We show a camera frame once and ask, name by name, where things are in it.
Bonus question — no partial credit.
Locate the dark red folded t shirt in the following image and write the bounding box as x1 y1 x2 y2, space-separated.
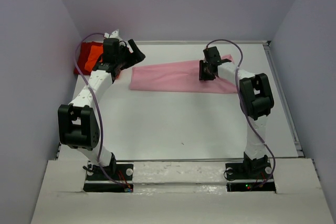
77 41 103 75

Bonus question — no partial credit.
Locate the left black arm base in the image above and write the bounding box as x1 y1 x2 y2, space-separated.
82 162 134 193

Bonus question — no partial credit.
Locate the aluminium table edge rail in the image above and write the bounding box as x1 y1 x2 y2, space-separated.
263 40 305 158

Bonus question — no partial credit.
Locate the pink t shirt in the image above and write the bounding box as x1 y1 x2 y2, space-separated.
129 60 236 94

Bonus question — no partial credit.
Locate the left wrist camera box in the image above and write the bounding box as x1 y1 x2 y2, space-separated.
103 29 122 41

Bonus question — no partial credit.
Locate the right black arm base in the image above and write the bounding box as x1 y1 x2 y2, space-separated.
223 162 276 193

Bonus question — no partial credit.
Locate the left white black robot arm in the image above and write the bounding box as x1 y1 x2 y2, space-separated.
57 38 145 181

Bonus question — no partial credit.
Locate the orange folded t shirt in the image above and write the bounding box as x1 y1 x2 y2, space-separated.
85 44 103 72

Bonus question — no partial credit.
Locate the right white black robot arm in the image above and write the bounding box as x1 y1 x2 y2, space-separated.
199 47 274 182

